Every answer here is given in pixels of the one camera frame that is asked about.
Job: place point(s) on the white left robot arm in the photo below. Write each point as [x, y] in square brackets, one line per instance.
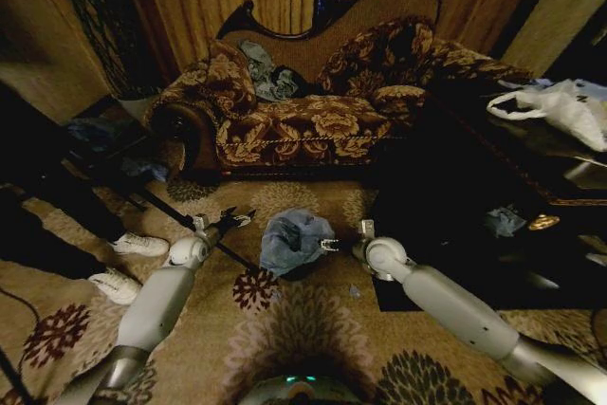
[156, 296]

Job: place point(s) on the dark blue cloth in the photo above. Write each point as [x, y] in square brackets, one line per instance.
[87, 129]

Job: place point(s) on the blue crumpled rag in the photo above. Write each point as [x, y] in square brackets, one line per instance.
[144, 170]

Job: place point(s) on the floral square cushion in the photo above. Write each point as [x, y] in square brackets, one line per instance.
[223, 78]

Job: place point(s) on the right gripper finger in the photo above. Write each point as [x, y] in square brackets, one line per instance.
[328, 241]
[329, 248]

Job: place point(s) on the floral chaise longue sofa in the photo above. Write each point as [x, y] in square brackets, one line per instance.
[308, 130]

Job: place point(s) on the person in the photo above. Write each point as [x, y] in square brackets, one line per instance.
[42, 177]

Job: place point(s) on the thin black pole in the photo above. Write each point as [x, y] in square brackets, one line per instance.
[171, 212]

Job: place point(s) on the blue crumpled cloth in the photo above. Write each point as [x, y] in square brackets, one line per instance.
[265, 78]

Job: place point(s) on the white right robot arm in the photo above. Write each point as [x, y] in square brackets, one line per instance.
[450, 300]

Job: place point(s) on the white sneaker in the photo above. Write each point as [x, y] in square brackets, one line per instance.
[116, 285]
[140, 244]

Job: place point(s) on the white plastic bag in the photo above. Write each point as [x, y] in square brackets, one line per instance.
[569, 111]

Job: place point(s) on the blue garbage bag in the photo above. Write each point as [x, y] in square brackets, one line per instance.
[289, 239]

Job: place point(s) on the black glossy coffee table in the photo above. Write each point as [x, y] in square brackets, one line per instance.
[474, 187]

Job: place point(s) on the large floral cushion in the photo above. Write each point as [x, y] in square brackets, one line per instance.
[370, 59]

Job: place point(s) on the small dark side table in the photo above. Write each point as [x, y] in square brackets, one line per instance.
[114, 146]

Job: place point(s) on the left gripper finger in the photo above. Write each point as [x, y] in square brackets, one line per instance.
[245, 220]
[230, 213]

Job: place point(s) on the small crumpled blue bag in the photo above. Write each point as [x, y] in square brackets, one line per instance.
[505, 222]

